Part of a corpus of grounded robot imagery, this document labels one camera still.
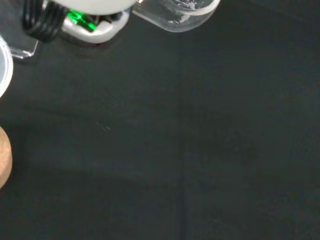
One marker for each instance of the black table cloth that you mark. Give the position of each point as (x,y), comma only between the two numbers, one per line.
(175,130)

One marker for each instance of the translucent plastic funnel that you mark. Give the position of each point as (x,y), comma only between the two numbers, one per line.
(4,67)

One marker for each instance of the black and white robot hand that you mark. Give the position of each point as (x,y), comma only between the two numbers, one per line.
(100,32)

